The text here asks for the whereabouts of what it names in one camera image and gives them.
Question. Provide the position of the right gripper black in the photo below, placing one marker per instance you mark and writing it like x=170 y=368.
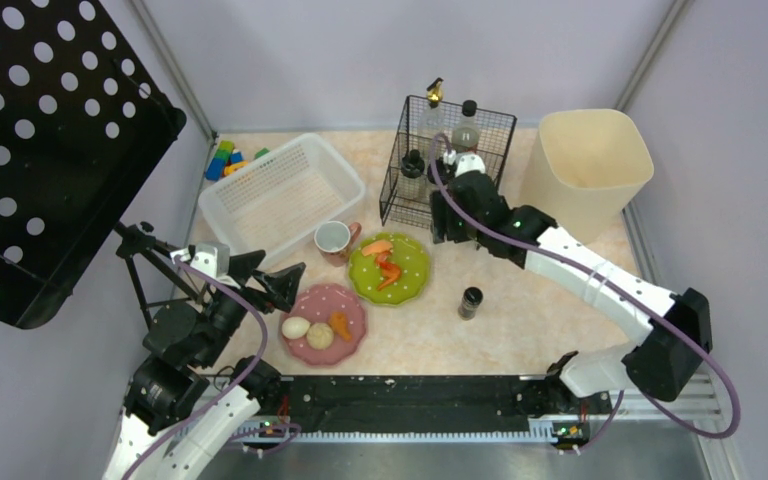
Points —
x=450 y=221

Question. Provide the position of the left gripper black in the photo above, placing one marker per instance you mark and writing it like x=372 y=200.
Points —
x=245 y=288

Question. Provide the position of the dark sauce bottle black cap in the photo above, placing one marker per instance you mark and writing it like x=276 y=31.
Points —
x=466 y=134

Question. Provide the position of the glass shaker black lid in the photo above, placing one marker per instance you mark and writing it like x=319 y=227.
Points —
x=437 y=174
x=411 y=183

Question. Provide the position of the glass oil bottle gold spout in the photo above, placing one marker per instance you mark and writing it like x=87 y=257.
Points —
x=431 y=121

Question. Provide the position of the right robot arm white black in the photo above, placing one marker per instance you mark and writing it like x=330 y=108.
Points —
x=653 y=359

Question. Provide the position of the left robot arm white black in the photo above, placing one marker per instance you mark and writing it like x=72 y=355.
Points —
x=163 y=433

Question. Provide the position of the pink polka dot plate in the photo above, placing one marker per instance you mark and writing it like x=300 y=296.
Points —
x=316 y=304

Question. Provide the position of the white egg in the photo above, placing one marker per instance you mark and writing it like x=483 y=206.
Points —
x=295 y=327

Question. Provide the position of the white plastic basket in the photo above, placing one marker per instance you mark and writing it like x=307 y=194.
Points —
x=276 y=203

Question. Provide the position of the pink mug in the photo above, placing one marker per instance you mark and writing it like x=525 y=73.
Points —
x=334 y=240

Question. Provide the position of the beige round bun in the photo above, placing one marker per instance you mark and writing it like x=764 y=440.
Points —
x=320 y=336

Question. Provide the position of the orange fried chicken piece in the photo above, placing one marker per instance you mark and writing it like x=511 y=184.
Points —
x=339 y=323

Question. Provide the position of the small pepper jar black lid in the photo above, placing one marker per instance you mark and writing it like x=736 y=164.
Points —
x=470 y=302

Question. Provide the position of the beige plastic bin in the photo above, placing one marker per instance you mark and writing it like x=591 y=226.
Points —
x=584 y=168

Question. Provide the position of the orange melon slice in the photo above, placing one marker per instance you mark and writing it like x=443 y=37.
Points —
x=377 y=247

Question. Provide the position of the red shrimp toy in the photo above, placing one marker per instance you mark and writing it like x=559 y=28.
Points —
x=384 y=260

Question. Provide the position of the orange chicken wing toy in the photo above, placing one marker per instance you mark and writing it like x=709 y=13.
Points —
x=390 y=273

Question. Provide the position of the green polka dot plate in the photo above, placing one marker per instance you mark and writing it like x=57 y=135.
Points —
x=407 y=253

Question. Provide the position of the colourful toy blocks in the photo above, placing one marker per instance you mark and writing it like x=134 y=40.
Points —
x=226 y=160

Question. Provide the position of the black perforated metal panel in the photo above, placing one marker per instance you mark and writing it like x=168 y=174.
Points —
x=82 y=127

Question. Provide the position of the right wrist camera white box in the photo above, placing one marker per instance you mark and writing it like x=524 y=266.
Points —
x=463 y=163

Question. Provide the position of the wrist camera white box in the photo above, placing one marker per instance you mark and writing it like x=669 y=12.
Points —
x=463 y=163
x=209 y=258

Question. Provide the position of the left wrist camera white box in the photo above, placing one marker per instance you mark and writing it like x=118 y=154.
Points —
x=209 y=258

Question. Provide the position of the black wire basket rack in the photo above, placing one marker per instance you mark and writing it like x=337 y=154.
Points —
x=497 y=129

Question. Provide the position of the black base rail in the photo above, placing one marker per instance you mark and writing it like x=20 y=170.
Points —
x=409 y=404

